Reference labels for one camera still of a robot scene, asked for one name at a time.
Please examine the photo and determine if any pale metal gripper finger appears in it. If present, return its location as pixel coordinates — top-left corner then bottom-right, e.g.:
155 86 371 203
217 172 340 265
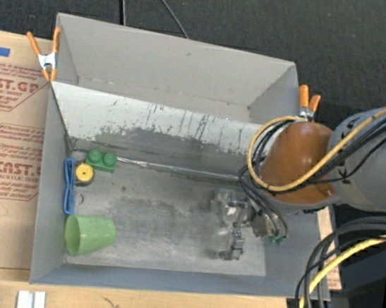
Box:
207 225 248 264
209 187 248 226

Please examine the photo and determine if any grey metal bin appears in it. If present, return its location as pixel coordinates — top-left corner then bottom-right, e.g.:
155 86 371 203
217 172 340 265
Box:
19 12 366 308

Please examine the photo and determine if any green toy building brick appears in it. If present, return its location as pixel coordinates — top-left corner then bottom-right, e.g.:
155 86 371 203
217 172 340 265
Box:
84 148 120 175

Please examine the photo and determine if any green plastic cup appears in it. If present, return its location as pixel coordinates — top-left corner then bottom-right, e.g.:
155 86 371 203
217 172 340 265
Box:
61 211 120 261

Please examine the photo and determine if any yellow round toy disc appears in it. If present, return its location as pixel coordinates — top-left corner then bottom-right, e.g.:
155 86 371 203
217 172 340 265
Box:
73 162 97 187

